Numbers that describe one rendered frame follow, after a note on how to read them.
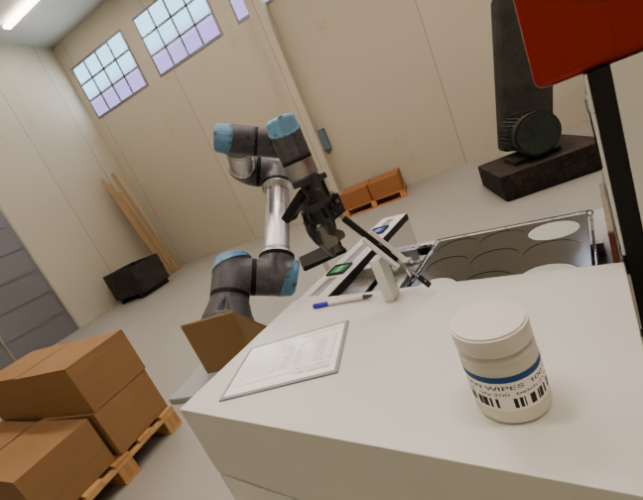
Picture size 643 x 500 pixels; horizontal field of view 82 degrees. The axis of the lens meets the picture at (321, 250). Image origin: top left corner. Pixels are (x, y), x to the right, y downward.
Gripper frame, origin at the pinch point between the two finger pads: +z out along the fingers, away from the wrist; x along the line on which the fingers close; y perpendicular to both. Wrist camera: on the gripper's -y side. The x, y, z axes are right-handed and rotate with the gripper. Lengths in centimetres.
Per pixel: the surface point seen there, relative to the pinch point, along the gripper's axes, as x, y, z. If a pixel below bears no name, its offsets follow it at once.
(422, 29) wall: 621, -130, -135
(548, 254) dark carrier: 4.8, 47.1, 11.6
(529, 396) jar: -44, 50, 2
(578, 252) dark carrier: 4, 52, 11
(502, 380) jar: -45, 48, 0
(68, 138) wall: 357, -835, -265
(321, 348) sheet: -34.0, 17.4, 4.7
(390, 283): -18.9, 25.2, 1.7
